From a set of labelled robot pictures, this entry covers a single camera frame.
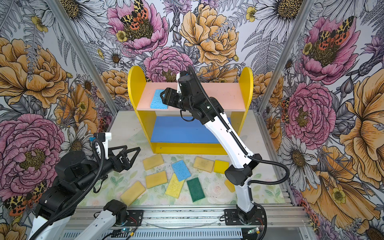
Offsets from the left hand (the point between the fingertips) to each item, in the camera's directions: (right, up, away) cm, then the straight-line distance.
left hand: (134, 154), depth 61 cm
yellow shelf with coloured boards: (+10, +8, +30) cm, 32 cm away
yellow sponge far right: (+44, -22, +22) cm, 53 cm away
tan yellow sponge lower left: (-9, -26, +21) cm, 35 cm away
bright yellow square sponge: (+39, -13, +30) cm, 51 cm away
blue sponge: (+16, -15, +28) cm, 36 cm away
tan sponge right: (+29, -12, +31) cm, 45 cm away
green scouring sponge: (+24, -23, +21) cm, 40 cm away
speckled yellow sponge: (+13, -22, +23) cm, 34 cm away
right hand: (+11, +22, +5) cm, 25 cm away
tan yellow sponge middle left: (+2, -20, +27) cm, 34 cm away
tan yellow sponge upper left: (-2, -11, +32) cm, 33 cm away
